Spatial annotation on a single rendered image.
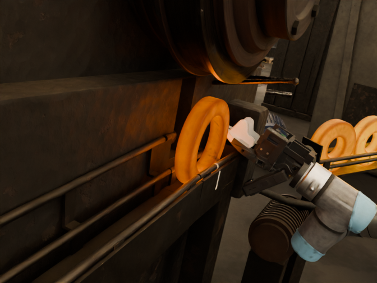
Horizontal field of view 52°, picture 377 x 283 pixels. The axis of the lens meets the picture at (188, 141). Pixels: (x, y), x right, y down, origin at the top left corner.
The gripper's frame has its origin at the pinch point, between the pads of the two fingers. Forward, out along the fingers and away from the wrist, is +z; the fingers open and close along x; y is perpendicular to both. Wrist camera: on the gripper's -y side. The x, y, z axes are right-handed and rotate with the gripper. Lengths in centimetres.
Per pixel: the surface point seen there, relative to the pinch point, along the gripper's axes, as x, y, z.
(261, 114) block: -8.0, 5.6, -3.9
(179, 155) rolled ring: 21.6, -0.5, -0.6
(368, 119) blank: -42, 12, -25
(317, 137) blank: -26.8, 3.6, -17.1
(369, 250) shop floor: -123, -57, -69
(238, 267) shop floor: -61, -72, -21
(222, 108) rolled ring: 10.4, 7.6, -0.1
